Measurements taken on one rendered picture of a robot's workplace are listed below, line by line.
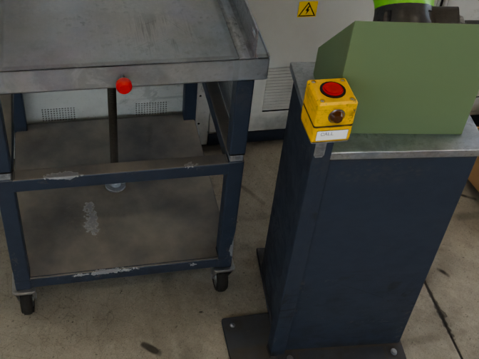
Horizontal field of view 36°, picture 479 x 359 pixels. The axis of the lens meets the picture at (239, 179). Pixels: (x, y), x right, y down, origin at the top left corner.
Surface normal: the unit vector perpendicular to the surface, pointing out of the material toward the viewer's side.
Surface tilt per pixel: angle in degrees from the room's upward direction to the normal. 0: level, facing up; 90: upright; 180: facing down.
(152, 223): 0
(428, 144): 0
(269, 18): 90
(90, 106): 90
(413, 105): 90
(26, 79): 90
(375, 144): 0
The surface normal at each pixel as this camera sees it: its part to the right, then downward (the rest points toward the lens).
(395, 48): 0.09, 0.70
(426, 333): 0.09, -0.72
